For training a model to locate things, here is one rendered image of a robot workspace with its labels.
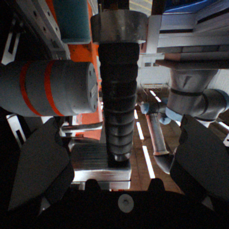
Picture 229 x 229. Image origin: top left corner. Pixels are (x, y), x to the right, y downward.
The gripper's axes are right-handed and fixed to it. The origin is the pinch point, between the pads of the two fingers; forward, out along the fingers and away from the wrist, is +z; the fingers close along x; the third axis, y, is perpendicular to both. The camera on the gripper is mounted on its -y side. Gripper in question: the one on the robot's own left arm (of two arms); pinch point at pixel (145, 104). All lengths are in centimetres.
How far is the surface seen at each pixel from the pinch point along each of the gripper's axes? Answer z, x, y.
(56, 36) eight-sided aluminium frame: -43, 68, 44
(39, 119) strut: -64, 70, 22
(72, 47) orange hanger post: -16, 66, 42
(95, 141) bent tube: -69, 55, 18
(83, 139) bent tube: -68, 59, 17
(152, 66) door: 1089, -642, 4
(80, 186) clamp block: -84, 58, 22
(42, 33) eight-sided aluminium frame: -43, 72, 44
